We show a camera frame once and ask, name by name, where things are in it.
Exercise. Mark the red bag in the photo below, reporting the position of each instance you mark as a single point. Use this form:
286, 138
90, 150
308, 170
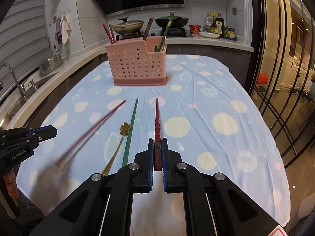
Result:
262, 78

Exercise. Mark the clear plastic bottle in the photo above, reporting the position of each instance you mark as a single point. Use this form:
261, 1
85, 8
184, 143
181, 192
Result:
208, 23

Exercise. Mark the wall outlet beside towels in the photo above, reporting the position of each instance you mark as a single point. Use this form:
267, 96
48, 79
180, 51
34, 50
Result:
55, 19

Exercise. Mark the brown chopstick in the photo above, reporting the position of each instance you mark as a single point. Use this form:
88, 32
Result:
148, 28

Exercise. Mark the stainless steel bowl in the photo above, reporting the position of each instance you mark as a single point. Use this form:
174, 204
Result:
50, 65

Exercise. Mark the white plate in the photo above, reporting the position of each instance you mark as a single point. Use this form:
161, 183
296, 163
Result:
209, 35

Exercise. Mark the black wok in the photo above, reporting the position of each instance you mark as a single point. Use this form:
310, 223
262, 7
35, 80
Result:
181, 23

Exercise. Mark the twisted maroon chopstick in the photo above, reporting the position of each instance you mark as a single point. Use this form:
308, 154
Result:
104, 120

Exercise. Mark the purple hanging towel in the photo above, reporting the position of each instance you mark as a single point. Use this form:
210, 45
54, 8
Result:
58, 29

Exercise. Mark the large dark sauce bottle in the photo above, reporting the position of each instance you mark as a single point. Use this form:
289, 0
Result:
220, 27

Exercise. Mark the black gas stove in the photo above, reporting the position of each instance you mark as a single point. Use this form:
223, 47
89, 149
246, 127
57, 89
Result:
179, 33

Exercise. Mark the dark maroon chopstick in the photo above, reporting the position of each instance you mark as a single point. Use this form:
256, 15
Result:
112, 34

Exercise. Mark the white hanging towel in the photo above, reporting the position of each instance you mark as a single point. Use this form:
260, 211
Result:
65, 29

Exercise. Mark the chrome faucet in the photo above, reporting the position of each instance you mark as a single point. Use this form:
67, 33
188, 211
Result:
14, 78

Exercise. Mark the grey wall switch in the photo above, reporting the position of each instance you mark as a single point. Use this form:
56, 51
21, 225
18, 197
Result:
234, 11

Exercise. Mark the red instant noodle cup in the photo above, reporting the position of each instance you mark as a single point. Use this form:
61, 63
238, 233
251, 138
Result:
195, 29

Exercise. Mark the white window blind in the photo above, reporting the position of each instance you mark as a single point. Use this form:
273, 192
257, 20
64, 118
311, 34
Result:
24, 29

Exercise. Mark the pink perforated utensil holder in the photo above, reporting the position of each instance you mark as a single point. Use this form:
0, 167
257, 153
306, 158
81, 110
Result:
133, 64

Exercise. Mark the green chopstick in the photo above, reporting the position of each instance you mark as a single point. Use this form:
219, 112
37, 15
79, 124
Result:
167, 27
134, 113

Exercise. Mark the white round stool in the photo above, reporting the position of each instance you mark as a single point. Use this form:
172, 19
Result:
301, 212

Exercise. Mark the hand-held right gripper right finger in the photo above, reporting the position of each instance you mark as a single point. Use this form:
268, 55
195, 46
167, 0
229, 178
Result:
165, 177

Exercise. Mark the green dish soap bottle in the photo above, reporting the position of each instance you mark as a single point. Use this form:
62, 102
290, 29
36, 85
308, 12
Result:
56, 51

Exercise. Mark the small seasoning jars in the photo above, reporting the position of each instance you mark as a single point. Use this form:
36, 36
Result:
230, 32

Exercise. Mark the dark red chopstick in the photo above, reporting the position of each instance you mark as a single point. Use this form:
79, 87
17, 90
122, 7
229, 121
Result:
157, 123

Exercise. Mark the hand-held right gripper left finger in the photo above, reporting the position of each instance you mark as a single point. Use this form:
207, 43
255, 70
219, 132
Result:
150, 177

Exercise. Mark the black-framed glass door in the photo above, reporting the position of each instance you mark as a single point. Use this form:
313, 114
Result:
278, 54

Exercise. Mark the beige cooking pan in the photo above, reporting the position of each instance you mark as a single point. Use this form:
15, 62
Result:
128, 28

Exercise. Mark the blue dotted tablecloth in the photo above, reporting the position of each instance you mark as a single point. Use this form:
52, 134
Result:
209, 98

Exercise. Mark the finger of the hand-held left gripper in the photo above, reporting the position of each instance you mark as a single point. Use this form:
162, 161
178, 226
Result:
19, 143
48, 131

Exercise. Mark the yellow-capped sauce bottle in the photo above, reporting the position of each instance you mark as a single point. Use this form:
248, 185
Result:
213, 25

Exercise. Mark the gold flower spoon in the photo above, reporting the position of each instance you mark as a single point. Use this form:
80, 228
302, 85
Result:
125, 129

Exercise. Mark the bright red chopstick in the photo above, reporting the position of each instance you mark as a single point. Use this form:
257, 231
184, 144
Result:
107, 33

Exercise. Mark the steel sink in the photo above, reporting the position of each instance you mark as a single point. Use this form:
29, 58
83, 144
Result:
32, 91

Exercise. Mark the beige pan lid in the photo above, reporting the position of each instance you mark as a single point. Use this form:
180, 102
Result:
128, 22

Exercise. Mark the black wok lid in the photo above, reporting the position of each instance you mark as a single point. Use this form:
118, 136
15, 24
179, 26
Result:
178, 17

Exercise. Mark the person's left hand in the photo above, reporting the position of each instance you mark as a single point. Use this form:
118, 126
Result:
11, 185

